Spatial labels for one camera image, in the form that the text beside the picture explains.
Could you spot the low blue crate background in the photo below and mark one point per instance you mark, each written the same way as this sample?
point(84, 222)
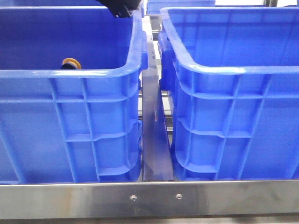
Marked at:
point(154, 6)

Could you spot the blue plastic crate right front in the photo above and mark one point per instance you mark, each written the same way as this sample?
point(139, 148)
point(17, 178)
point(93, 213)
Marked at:
point(234, 87)

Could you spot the stainless steel front rail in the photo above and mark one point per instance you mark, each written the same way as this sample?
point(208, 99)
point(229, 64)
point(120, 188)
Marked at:
point(149, 199)

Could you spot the dark blue divider bar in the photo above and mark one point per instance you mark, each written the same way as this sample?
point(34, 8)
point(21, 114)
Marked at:
point(156, 158)

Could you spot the blue plastic crate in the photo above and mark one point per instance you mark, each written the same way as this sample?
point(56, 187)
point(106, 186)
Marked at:
point(69, 126)
point(234, 87)

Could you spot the yellow push button switch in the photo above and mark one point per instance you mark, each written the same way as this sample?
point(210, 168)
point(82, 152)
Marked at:
point(71, 64)

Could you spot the blue plastic crate left front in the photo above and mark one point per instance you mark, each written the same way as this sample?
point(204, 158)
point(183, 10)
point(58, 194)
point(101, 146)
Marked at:
point(69, 126)

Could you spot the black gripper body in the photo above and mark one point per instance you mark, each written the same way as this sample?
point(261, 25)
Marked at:
point(121, 8)

